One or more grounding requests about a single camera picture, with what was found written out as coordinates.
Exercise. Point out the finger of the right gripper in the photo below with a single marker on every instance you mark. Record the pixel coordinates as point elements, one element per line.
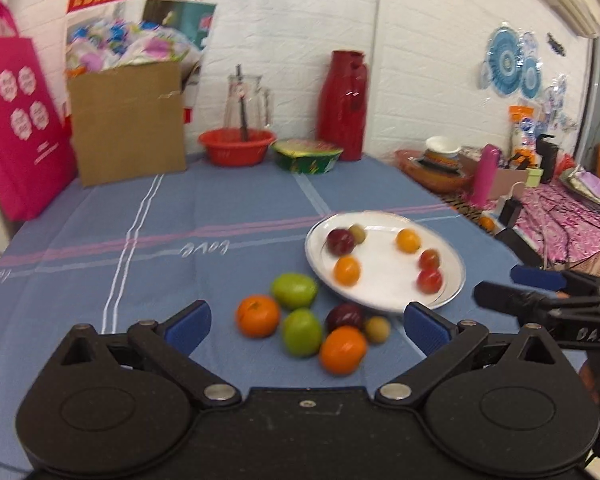
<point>538,278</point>
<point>510,300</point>

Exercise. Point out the black bottle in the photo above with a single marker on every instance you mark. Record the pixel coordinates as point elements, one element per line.
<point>547,149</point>

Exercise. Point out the floral cloth in box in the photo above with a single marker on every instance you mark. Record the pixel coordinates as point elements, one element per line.
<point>107,44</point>

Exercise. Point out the red-yellow small apple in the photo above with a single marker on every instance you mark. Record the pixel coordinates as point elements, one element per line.
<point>429,259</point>

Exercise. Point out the red apple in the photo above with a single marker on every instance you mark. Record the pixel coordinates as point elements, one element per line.
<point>429,281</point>

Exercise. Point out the small orange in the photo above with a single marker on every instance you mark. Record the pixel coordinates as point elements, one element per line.
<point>347,271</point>

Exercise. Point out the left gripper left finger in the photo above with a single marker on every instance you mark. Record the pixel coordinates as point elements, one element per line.
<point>166,348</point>

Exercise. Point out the green instant noodle bowl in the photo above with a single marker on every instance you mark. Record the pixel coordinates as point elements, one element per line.
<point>300,156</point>

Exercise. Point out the green apple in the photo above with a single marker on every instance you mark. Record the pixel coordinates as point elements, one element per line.
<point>294,291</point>
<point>302,333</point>

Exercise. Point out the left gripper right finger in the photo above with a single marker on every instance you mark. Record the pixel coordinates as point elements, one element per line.
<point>449,350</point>

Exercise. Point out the pink water bottle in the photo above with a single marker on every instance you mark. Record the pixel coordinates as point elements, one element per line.
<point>485,173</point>

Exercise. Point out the small brown kiwi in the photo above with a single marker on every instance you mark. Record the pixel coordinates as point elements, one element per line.
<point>358,232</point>

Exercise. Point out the yellow-orange orange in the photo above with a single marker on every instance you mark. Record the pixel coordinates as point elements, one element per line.
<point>408,241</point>

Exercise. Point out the orange-brown bowl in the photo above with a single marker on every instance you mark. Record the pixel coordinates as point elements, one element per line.
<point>435,180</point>

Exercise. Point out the blue paper fan decoration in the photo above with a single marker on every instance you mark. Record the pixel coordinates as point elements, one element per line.
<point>501,68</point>

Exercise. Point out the glass pitcher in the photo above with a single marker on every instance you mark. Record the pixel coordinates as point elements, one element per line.
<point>249,104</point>

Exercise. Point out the orange tangerine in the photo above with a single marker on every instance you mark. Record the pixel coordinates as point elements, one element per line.
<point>257,316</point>
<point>343,351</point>

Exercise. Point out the pink tote bag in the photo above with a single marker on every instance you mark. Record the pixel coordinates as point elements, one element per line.
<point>37,161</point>

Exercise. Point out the cardboard box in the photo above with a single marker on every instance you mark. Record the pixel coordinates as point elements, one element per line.
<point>128,122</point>

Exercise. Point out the dark red plum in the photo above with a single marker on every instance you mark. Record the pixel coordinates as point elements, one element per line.
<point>340,242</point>
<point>345,314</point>

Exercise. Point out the white round plate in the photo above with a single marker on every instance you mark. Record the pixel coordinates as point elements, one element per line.
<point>388,279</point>

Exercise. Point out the pink floral tablecloth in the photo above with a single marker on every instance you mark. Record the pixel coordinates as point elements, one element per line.
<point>562,230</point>

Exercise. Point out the red plastic basket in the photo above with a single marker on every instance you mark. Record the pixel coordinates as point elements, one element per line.
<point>225,147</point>

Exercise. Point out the red thermos jug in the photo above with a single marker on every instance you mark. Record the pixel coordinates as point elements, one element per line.
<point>342,104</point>

